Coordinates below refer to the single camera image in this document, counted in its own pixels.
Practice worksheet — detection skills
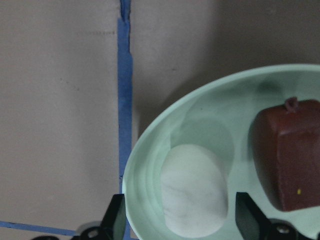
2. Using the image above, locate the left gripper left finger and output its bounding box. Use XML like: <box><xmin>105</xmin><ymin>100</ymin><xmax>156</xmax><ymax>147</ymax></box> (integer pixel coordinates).
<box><xmin>100</xmin><ymin>194</ymin><xmax>126</xmax><ymax>240</ymax></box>

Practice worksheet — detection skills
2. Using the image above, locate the brown bun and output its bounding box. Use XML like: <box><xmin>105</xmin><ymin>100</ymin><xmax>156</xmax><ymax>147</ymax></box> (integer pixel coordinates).
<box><xmin>250</xmin><ymin>97</ymin><xmax>320</xmax><ymax>212</ymax></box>

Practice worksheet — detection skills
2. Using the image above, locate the light green plate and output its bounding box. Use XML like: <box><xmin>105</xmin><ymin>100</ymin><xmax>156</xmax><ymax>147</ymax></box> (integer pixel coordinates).
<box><xmin>122</xmin><ymin>64</ymin><xmax>320</xmax><ymax>240</ymax></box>

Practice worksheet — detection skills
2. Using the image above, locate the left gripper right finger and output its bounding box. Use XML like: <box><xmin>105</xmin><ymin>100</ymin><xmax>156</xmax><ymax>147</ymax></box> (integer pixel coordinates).
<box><xmin>235</xmin><ymin>192</ymin><xmax>270</xmax><ymax>240</ymax></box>

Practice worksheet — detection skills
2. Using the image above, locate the white steamed bun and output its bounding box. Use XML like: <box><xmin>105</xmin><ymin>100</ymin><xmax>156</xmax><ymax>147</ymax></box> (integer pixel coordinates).
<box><xmin>160</xmin><ymin>144</ymin><xmax>228</xmax><ymax>238</ymax></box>

